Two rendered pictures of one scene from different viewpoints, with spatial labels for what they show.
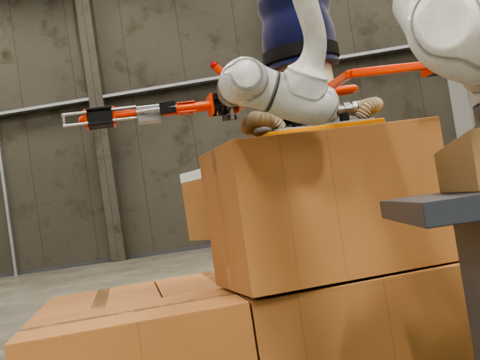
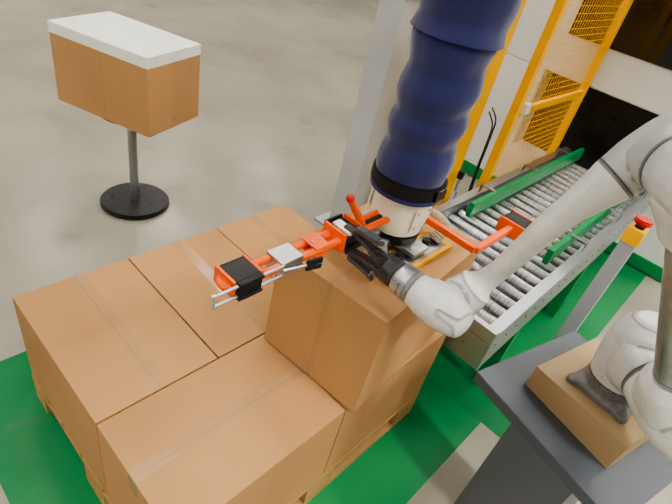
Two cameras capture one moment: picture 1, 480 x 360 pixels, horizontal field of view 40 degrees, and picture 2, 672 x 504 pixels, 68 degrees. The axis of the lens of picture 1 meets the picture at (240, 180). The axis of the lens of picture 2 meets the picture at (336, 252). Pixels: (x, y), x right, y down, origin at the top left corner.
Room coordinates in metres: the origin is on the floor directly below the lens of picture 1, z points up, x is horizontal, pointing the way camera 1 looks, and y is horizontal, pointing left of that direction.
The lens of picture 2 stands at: (1.07, 0.80, 1.84)
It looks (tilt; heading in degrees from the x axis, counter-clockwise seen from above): 36 degrees down; 317
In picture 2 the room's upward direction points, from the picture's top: 14 degrees clockwise
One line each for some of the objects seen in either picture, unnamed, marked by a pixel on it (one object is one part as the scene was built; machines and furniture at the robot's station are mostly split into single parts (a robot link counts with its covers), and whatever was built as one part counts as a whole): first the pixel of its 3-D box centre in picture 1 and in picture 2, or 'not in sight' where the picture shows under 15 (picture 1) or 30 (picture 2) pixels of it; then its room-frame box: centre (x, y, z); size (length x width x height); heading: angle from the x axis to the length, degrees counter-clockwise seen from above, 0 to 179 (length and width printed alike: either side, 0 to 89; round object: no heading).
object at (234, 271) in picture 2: (100, 118); (238, 275); (1.82, 0.36, 1.08); 0.08 x 0.07 x 0.05; 101
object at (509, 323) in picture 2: not in sight; (588, 253); (1.87, -1.82, 0.50); 2.31 x 0.05 x 0.19; 100
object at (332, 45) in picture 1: (301, 56); (409, 177); (1.92, -0.23, 1.20); 0.23 x 0.23 x 0.04
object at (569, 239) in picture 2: not in sight; (609, 215); (1.99, -2.16, 0.60); 1.60 x 0.11 x 0.09; 100
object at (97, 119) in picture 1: (119, 113); (271, 280); (1.78, 0.30, 1.08); 0.31 x 0.03 x 0.05; 101
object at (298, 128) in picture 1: (321, 125); (411, 252); (1.83, -0.25, 0.97); 0.34 x 0.10 x 0.05; 101
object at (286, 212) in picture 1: (321, 205); (373, 290); (1.91, -0.22, 0.75); 0.60 x 0.40 x 0.40; 106
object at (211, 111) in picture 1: (223, 103); (343, 232); (1.88, 0.01, 1.08); 0.10 x 0.08 x 0.06; 11
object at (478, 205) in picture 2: not in sight; (529, 173); (2.52, -2.06, 0.60); 1.60 x 0.11 x 0.09; 100
